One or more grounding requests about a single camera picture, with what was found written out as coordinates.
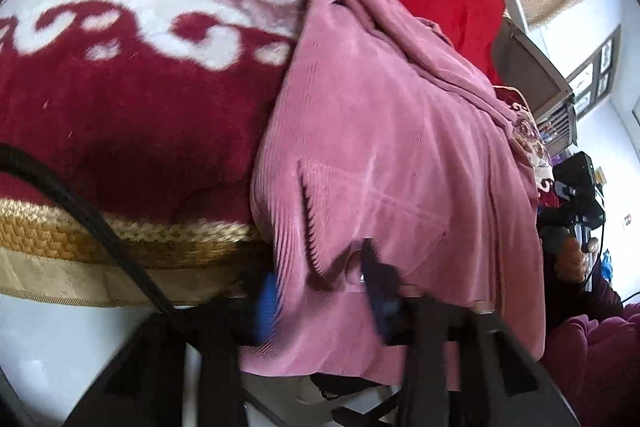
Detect person's maroon pants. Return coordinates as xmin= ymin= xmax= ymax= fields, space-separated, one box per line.
xmin=542 ymin=299 xmax=640 ymax=427

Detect red floral plush blanket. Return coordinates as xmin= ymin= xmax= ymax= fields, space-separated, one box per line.
xmin=0 ymin=0 xmax=558 ymax=310

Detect pink corduroy garment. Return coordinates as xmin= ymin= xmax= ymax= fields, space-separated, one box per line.
xmin=239 ymin=0 xmax=548 ymax=390

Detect white board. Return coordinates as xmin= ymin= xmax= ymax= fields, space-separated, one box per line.
xmin=502 ymin=0 xmax=531 ymax=32

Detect person's right forearm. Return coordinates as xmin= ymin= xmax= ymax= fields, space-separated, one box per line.
xmin=580 ymin=274 xmax=625 ymax=325

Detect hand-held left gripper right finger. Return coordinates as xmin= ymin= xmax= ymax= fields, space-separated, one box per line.
xmin=361 ymin=238 xmax=583 ymax=427

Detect dark framed window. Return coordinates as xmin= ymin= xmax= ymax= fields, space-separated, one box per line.
xmin=567 ymin=24 xmax=623 ymax=118

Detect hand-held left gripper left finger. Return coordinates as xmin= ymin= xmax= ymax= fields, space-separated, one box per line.
xmin=75 ymin=272 xmax=281 ymax=427

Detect person's right hand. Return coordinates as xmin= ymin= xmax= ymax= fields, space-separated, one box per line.
xmin=556 ymin=237 xmax=601 ymax=285

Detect grey cabinet furniture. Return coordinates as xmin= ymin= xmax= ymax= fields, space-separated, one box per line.
xmin=492 ymin=17 xmax=576 ymax=148

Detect thick black cable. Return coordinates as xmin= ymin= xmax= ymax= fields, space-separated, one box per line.
xmin=0 ymin=144 xmax=176 ymax=314

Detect grey ribbed appliance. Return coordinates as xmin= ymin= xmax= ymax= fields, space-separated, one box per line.
xmin=537 ymin=104 xmax=578 ymax=152

